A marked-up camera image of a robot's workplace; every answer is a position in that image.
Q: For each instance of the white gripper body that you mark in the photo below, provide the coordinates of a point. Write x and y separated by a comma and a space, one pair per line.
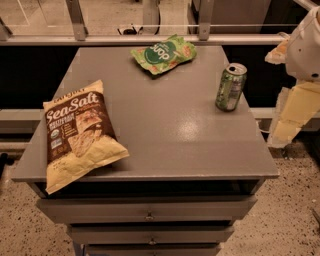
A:
304, 55

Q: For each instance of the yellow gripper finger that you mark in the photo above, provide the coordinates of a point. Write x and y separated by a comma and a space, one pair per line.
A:
278, 55
294, 109

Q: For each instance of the green soda can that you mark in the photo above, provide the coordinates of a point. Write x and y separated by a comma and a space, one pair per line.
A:
232, 81

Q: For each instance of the green snack bag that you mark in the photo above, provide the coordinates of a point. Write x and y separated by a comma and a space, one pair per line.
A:
165, 55

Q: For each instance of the brown sea salt chip bag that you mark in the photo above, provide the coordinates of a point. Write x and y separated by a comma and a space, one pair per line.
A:
80, 136

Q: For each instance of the metal drawer knob upper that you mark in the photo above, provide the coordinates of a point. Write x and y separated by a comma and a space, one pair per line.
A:
149, 217

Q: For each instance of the metal drawer knob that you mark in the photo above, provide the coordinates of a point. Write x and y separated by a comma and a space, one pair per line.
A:
149, 217
152, 242

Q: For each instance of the metal window railing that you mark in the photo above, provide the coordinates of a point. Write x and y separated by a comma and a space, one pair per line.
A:
101, 23

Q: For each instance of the metal drawer knob lower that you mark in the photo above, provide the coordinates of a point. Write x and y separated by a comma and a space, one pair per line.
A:
152, 242

